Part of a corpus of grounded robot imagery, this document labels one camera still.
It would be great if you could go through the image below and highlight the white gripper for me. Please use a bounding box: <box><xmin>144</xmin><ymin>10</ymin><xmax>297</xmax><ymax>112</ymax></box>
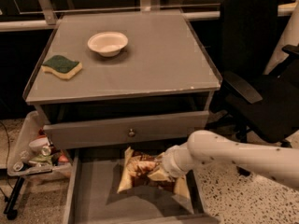
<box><xmin>147</xmin><ymin>145</ymin><xmax>194</xmax><ymax>182</ymax></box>

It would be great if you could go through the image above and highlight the brown chip bag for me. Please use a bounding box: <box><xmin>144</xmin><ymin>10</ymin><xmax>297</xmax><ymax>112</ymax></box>
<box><xmin>117</xmin><ymin>147</ymin><xmax>191</xmax><ymax>199</ymax></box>

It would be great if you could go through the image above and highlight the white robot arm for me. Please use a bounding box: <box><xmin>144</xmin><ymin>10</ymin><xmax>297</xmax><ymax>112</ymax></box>
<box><xmin>148</xmin><ymin>130</ymin><xmax>299</xmax><ymax>190</ymax></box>

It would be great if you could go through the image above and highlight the round metal drawer knob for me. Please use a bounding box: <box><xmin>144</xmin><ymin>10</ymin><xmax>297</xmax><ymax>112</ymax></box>
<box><xmin>128</xmin><ymin>129</ymin><xmax>135</xmax><ymax>137</ymax></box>

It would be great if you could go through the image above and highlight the grey open middle drawer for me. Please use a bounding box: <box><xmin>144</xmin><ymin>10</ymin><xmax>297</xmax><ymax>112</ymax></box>
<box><xmin>63</xmin><ymin>147</ymin><xmax>220</xmax><ymax>224</ymax></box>

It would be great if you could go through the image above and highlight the grey top drawer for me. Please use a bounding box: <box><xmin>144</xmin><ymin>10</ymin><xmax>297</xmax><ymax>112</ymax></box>
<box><xmin>44</xmin><ymin>111</ymin><xmax>209</xmax><ymax>149</ymax></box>

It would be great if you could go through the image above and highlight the grey drawer cabinet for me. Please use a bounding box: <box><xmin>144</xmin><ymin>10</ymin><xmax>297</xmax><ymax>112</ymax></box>
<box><xmin>21</xmin><ymin>9</ymin><xmax>223</xmax><ymax>156</ymax></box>

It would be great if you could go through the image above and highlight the black office chair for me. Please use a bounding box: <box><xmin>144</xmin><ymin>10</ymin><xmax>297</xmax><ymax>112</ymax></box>
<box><xmin>206</xmin><ymin>0</ymin><xmax>299</xmax><ymax>148</ymax></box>

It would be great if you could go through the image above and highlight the white cup in bin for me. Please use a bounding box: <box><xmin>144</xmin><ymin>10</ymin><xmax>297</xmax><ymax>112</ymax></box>
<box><xmin>29</xmin><ymin>137</ymin><xmax>50</xmax><ymax>153</ymax></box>

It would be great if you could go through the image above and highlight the white paper bowl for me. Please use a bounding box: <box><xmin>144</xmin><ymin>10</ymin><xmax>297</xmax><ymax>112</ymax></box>
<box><xmin>87</xmin><ymin>32</ymin><xmax>128</xmax><ymax>57</ymax></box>

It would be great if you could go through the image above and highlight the green yellow sponge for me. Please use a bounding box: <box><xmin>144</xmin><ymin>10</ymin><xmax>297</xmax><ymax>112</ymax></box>
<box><xmin>41</xmin><ymin>55</ymin><xmax>83</xmax><ymax>80</ymax></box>

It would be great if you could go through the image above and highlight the black stand leg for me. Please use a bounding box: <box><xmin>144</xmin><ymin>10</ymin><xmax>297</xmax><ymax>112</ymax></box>
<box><xmin>4</xmin><ymin>176</ymin><xmax>24</xmax><ymax>220</ymax></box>

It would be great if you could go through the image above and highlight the metal railing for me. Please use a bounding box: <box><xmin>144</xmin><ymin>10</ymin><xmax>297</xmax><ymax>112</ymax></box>
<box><xmin>0</xmin><ymin>0</ymin><xmax>298</xmax><ymax>32</ymax></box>

